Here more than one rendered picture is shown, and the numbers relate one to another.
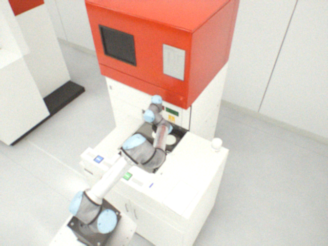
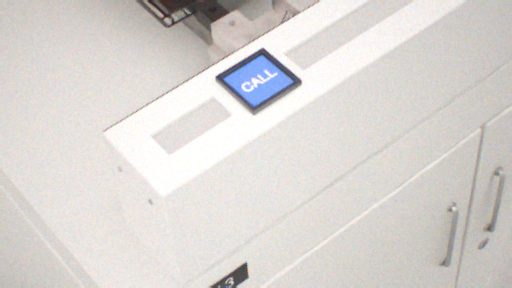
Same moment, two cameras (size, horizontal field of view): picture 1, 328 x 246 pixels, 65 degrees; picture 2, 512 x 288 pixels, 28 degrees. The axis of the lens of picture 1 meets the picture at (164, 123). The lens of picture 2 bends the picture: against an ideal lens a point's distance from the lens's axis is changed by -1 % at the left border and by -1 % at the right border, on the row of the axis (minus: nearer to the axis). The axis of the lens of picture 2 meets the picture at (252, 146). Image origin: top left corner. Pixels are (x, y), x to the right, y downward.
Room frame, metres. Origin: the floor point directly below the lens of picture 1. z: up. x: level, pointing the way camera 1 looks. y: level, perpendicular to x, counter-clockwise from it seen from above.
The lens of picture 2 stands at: (0.86, 1.07, 1.64)
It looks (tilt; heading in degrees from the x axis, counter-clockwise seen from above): 50 degrees down; 292
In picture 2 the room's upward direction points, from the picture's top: 5 degrees counter-clockwise
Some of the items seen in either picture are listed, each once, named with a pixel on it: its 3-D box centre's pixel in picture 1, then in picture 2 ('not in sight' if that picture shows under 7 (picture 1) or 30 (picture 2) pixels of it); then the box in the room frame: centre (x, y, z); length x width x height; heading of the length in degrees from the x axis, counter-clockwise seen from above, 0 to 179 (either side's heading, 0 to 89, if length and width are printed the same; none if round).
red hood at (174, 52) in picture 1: (166, 34); not in sight; (1.84, -0.03, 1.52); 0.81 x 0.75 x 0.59; 57
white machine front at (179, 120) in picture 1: (146, 106); not in sight; (1.58, 0.14, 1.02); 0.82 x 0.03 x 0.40; 57
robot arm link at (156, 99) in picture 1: (156, 103); not in sight; (1.33, 0.05, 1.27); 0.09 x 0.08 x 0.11; 157
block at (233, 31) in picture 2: (115, 158); (248, 45); (1.14, 0.37, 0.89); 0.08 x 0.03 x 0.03; 147
